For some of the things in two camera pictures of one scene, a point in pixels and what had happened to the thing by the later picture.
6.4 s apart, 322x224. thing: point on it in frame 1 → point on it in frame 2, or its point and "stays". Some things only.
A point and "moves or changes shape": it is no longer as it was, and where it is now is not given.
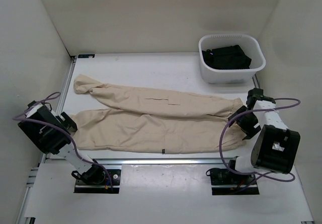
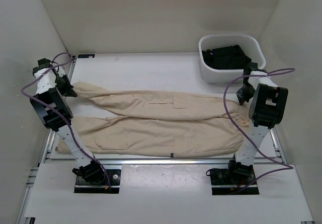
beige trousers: (141, 120) moves or changes shape
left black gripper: (68, 122) → (68, 90)
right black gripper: (248, 130) → (242, 97)
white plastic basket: (250, 45) stays
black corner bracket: (86, 56) stays
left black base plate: (111, 184) stays
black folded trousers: (230, 57) stays
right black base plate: (225, 182) stays
